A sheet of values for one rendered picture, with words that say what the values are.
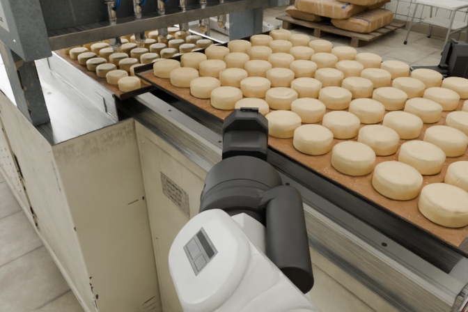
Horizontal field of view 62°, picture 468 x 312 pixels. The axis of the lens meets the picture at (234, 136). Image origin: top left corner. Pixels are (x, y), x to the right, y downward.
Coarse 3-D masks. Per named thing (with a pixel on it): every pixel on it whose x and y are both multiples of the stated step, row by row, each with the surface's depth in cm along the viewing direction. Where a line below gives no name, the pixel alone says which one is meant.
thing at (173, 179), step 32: (160, 160) 88; (192, 160) 77; (288, 160) 77; (160, 192) 95; (192, 192) 81; (320, 192) 68; (160, 224) 102; (384, 224) 61; (160, 256) 111; (320, 256) 57; (448, 256) 56; (160, 288) 122; (320, 288) 59; (352, 288) 54
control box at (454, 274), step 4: (460, 260) 55; (464, 260) 55; (460, 264) 55; (464, 264) 55; (456, 268) 54; (460, 268) 54; (464, 268) 54; (452, 272) 54; (456, 272) 54; (460, 272) 54; (464, 272) 54; (452, 276) 53; (456, 276) 53; (460, 276) 53; (464, 276) 53; (460, 280) 53; (464, 280) 53; (464, 304) 50; (460, 308) 50
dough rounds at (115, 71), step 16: (176, 32) 124; (80, 48) 110; (96, 48) 110; (128, 48) 110; (144, 48) 110; (160, 48) 110; (176, 48) 114; (192, 48) 110; (80, 64) 104; (96, 64) 99; (112, 64) 99; (128, 64) 99; (144, 64) 99; (96, 80) 95; (112, 80) 92; (128, 80) 90; (144, 80) 92
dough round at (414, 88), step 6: (396, 78) 66; (402, 78) 66; (408, 78) 66; (396, 84) 64; (402, 84) 64; (408, 84) 64; (414, 84) 64; (420, 84) 64; (402, 90) 63; (408, 90) 63; (414, 90) 63; (420, 90) 63; (408, 96) 63; (414, 96) 63; (420, 96) 64
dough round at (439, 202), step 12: (432, 192) 40; (444, 192) 40; (456, 192) 40; (420, 204) 40; (432, 204) 39; (444, 204) 38; (456, 204) 38; (432, 216) 39; (444, 216) 38; (456, 216) 37
